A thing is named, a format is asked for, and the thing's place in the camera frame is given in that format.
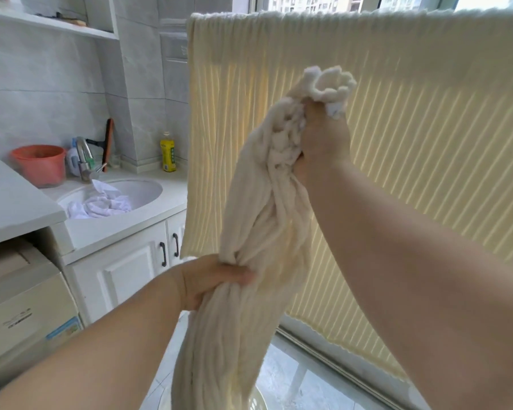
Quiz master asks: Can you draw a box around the chrome sink faucet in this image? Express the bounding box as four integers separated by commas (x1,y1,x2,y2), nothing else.
75,137,108,184

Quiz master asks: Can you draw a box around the white and blue bottle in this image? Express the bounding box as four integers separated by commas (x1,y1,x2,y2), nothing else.
65,138,83,176

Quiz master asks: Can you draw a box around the white washing machine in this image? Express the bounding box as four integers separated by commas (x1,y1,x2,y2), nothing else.
0,237,84,387

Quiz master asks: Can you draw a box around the white oval sink basin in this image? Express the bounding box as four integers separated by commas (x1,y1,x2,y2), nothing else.
56,178,163,220

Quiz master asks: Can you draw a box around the black and red squeegee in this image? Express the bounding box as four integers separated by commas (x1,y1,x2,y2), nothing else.
86,118,115,172

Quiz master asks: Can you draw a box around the hanging cream ribbed blanket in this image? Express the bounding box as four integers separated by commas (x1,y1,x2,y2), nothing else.
180,7,513,382

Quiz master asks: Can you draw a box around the red plastic basin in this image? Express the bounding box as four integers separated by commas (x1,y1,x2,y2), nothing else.
10,145,66,188

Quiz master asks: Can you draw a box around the person's left hand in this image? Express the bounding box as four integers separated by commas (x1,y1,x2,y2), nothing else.
176,254,257,311

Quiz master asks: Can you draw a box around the twisted cream ribbed towel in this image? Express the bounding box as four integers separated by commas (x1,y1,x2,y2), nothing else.
171,65,358,410

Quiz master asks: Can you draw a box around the person's right hand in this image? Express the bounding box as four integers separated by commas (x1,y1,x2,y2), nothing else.
292,99,355,189

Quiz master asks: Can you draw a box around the white cabinet door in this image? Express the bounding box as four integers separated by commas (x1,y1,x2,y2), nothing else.
64,222,170,326
166,210,188,266

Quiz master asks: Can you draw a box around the yellow detergent bottle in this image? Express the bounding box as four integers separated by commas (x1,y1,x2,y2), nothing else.
160,132,177,172

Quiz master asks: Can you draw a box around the person's right forearm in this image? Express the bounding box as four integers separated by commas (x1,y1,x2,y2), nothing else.
304,160,513,410

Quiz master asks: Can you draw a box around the window frame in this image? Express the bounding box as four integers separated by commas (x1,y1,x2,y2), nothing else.
233,0,513,15

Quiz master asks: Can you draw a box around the person's left forearm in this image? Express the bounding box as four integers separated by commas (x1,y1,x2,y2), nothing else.
0,267,184,410

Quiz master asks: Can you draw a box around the white wall shelf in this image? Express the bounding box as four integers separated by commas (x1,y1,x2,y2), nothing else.
0,0,120,41

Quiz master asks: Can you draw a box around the white wet cloth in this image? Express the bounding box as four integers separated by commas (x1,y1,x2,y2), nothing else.
67,180,133,220

